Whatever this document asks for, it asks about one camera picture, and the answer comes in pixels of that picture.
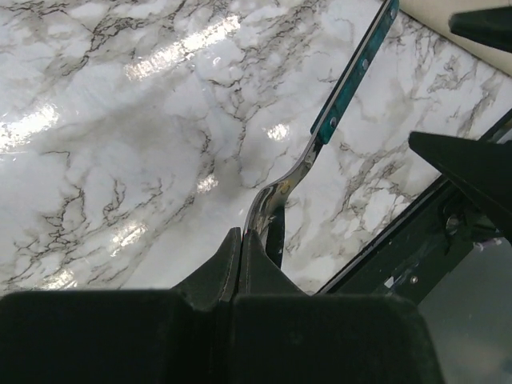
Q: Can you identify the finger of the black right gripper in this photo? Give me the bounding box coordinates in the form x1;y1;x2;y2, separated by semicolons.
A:
408;131;511;240
448;3;511;40

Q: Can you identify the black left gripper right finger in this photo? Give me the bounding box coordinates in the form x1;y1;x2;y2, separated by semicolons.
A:
218;231;444;383

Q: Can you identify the black metal base rail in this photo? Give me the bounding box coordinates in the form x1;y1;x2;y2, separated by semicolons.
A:
319;114;511;303

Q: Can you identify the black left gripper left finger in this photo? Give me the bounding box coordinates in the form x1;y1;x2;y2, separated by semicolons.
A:
1;228;242;383

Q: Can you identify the beige cloth napkin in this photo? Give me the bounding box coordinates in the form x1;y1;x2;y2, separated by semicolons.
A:
401;1;511;53

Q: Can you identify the green handled metal spoon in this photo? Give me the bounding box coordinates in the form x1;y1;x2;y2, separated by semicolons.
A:
244;0;399;266

